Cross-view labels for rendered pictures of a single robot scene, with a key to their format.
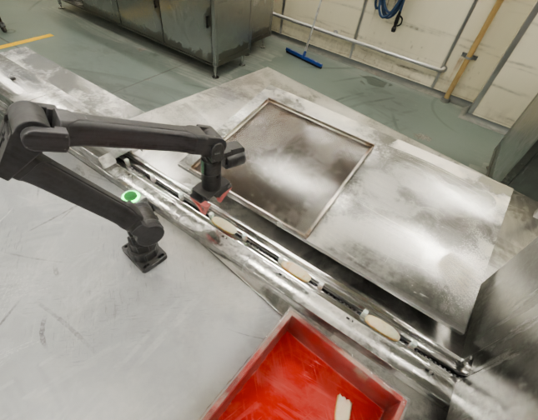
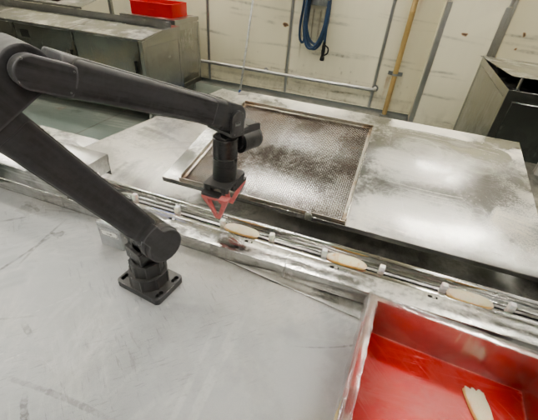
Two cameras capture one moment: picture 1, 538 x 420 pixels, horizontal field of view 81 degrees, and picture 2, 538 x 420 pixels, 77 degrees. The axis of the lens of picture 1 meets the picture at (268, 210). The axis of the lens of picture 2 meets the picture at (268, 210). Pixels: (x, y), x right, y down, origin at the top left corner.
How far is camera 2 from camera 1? 0.31 m
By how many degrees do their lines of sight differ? 14
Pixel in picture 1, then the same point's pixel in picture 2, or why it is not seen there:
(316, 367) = (421, 363)
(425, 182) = (438, 150)
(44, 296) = (17, 366)
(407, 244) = (451, 208)
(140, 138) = (156, 96)
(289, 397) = (408, 407)
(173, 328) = (223, 362)
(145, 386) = not seen: outside the picture
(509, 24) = (422, 42)
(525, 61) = (445, 69)
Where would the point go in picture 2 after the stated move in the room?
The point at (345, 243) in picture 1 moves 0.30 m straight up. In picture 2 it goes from (389, 220) to (428, 111)
